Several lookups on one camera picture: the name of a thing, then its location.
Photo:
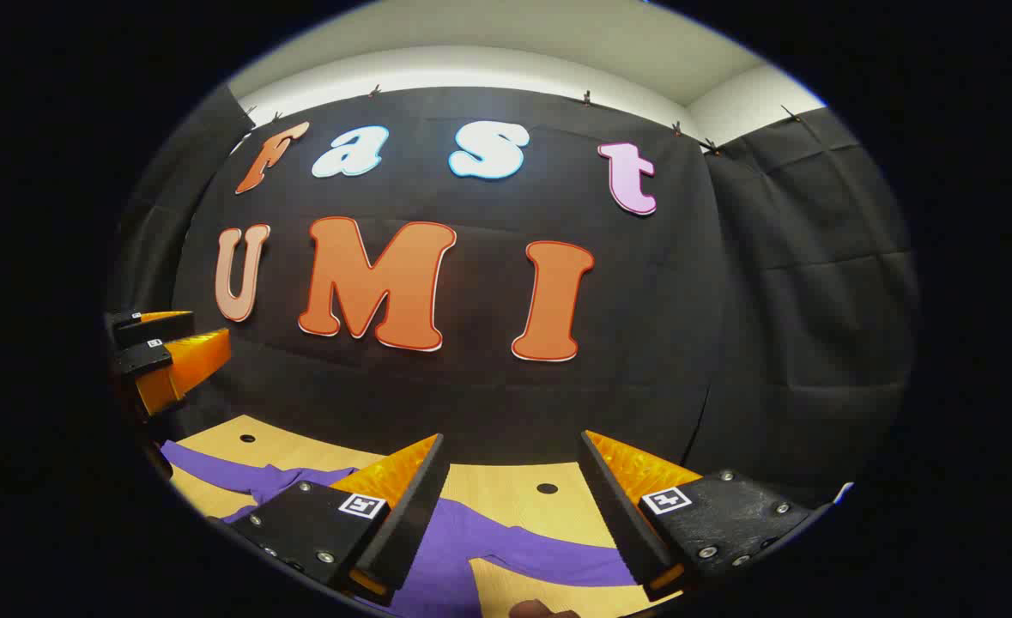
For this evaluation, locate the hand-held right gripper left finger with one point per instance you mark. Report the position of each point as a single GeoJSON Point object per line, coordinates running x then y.
{"type": "Point", "coordinates": [411, 515]}

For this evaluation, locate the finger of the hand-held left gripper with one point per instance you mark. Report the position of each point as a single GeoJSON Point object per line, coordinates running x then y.
{"type": "Point", "coordinates": [162, 328]}
{"type": "Point", "coordinates": [149, 356]}

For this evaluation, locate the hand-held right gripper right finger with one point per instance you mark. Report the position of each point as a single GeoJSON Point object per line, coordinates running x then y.
{"type": "Point", "coordinates": [626, 515]}

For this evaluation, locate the purple ribbed jacket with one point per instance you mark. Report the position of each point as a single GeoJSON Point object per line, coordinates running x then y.
{"type": "Point", "coordinates": [488, 532]}

